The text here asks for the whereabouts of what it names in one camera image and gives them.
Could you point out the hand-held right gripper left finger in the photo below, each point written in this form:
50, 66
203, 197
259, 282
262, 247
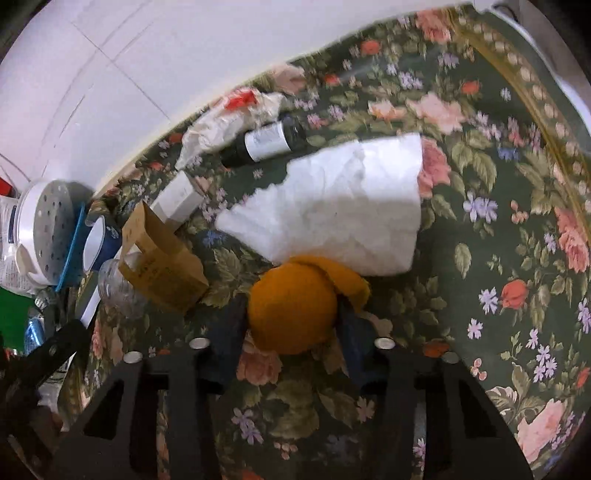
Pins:
231, 341

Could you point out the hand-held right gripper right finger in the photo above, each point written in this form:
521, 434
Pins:
358, 350

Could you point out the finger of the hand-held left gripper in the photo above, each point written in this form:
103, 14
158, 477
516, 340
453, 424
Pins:
55, 353

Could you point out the orange plush object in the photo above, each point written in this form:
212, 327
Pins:
291, 309

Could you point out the long white carton box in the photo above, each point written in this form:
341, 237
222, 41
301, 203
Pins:
178, 198

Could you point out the white and red wrapper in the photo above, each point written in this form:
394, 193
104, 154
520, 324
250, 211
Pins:
221, 122

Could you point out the blue can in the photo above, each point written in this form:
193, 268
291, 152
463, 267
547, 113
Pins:
33, 334

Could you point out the green plastic container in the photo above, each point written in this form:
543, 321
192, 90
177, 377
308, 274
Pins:
14, 304

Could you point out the clear plastic bottle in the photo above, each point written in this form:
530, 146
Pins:
120, 290

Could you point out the brown paper bag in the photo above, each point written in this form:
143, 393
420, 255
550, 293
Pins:
159, 263

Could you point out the blue paper cup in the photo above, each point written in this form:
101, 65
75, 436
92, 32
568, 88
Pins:
99, 242

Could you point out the white perforated lid container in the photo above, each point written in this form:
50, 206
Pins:
44, 230

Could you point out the blue and white bag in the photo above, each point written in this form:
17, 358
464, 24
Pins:
9, 230

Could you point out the white paper towel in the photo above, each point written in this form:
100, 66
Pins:
351, 207

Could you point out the floral tablecloth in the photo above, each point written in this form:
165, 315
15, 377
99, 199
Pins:
485, 258

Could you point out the dark bottle with white label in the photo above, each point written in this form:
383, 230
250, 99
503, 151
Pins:
265, 141

